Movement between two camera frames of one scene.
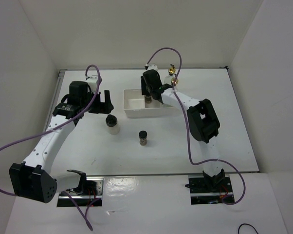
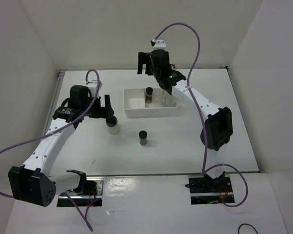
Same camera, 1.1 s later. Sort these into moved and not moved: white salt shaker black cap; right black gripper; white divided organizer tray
Moved: right black gripper
Not moved: white salt shaker black cap; white divided organizer tray
